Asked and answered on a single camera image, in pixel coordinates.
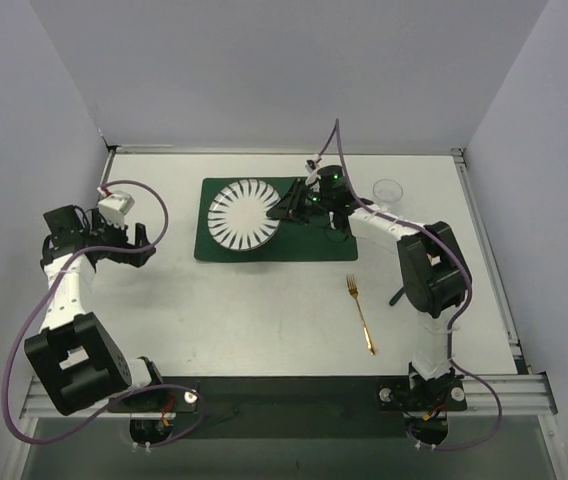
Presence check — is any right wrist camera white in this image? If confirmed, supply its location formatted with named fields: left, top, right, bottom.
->
left=305, top=156, right=321, bottom=185

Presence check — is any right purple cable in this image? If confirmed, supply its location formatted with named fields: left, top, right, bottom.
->
left=316, top=118, right=503, bottom=452

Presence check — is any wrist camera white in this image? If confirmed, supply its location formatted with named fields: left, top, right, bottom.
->
left=97, top=187, right=135, bottom=230
left=305, top=156, right=321, bottom=185

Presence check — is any clear plastic cup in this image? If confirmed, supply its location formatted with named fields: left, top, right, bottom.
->
left=372, top=179, right=404, bottom=213

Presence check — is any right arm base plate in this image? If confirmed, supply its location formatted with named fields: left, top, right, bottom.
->
left=376, top=377, right=468, bottom=413

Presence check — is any gold fork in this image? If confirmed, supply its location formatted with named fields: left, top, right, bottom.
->
left=346, top=274, right=377, bottom=356

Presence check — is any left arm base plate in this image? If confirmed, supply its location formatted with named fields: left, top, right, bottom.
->
left=107, top=383, right=199, bottom=414

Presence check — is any aluminium front frame rail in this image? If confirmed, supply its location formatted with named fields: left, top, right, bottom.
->
left=19, top=370, right=558, bottom=419

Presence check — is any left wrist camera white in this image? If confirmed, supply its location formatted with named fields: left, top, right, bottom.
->
left=97, top=187, right=135, bottom=230

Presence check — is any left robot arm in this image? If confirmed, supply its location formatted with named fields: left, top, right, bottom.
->
left=24, top=200, right=167, bottom=416

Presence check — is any white plate with black stripes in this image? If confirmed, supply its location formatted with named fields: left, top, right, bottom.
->
left=206, top=179, right=281, bottom=252

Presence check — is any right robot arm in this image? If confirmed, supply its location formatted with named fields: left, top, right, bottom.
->
left=267, top=160, right=472, bottom=408

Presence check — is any green handled gold knife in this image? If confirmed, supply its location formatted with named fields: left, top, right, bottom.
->
left=389, top=288, right=405, bottom=306

